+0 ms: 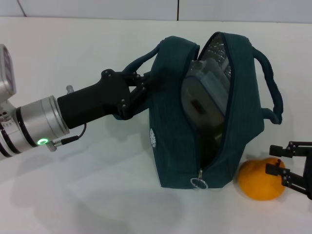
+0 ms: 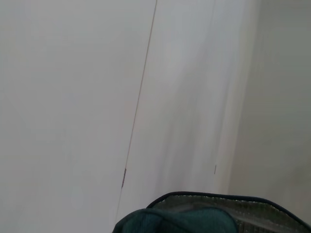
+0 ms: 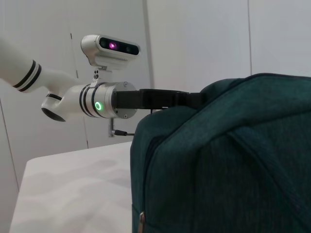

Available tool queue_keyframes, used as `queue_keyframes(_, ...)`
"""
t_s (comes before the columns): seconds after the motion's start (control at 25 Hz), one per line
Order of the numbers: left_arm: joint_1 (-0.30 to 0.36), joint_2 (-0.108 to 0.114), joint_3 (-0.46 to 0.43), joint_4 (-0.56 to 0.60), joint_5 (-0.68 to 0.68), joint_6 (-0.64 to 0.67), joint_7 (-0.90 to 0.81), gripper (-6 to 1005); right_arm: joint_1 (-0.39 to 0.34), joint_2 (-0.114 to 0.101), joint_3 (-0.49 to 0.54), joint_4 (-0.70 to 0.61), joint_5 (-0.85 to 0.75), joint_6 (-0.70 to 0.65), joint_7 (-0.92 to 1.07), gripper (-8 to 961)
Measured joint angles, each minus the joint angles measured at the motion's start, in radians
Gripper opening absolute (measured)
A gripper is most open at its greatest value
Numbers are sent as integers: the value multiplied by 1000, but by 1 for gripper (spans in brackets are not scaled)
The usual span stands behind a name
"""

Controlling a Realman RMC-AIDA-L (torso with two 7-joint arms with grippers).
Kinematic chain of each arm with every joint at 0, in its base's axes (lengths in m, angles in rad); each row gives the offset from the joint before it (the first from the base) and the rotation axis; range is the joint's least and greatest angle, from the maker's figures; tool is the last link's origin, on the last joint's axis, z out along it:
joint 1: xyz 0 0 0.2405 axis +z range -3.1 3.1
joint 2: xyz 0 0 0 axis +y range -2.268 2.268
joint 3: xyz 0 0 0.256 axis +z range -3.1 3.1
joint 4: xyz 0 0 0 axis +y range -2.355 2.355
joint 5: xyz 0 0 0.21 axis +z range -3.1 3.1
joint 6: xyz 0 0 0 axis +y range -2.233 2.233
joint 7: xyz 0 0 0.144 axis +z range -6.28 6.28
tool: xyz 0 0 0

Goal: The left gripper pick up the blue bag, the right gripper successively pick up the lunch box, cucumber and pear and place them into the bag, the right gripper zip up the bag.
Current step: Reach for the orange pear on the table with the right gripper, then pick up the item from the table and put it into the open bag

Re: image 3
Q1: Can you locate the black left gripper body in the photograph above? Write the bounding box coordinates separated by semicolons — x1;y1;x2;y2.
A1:
113;88;192;111

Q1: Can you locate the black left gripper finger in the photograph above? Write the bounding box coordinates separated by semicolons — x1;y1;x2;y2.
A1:
187;91;207;109

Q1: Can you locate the dark teal lunch bag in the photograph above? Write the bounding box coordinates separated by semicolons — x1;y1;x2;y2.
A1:
130;72;311;233

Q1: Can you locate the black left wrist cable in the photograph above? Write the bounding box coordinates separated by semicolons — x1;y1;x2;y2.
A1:
108;117;136;138

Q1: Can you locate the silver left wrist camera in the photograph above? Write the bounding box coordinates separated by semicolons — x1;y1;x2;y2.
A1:
80;34;141;82

